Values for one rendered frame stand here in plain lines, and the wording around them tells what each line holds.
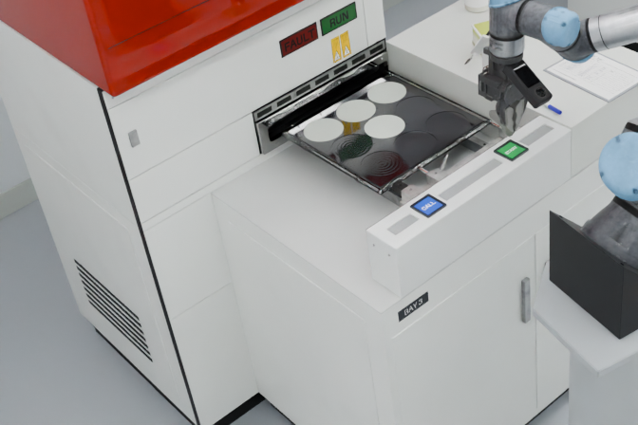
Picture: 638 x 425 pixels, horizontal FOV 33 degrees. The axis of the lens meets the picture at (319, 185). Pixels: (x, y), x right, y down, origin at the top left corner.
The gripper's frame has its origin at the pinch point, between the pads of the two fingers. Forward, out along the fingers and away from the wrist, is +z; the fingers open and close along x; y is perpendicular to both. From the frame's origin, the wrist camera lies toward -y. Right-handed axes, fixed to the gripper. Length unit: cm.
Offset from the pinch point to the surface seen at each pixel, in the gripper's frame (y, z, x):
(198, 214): 56, 25, 52
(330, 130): 44.2, 11.0, 17.2
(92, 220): 87, 35, 67
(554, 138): -5.3, 3.5, -8.3
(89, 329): 125, 104, 63
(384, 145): 29.2, 10.7, 13.0
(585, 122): -5.8, 3.8, -18.3
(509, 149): -0.6, 3.6, 1.6
